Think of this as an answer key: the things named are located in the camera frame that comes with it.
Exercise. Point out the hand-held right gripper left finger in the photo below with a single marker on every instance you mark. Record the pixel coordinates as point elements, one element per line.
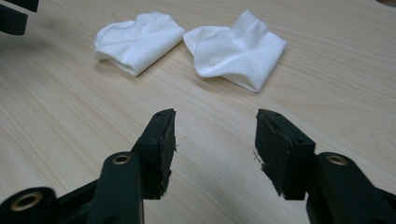
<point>155,155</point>

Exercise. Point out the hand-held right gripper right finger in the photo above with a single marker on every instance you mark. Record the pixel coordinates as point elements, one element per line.
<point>283,155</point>

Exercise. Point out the white sock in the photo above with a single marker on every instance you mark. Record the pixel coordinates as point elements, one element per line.
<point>239,56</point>
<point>140,43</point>

